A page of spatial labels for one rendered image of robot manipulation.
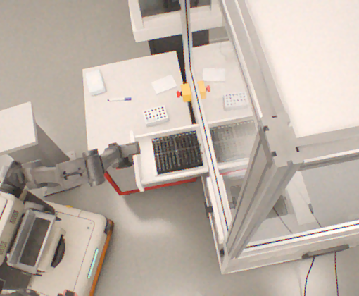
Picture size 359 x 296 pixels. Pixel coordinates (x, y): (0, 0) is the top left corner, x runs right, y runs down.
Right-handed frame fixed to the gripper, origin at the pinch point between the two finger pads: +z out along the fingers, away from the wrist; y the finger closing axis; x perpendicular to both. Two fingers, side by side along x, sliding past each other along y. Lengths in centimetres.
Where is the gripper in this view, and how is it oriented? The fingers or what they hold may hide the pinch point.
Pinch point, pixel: (127, 165)
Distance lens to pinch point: 169.6
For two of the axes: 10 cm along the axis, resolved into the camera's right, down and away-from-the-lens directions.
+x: -1.7, -9.1, 3.9
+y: 9.8, -1.9, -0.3
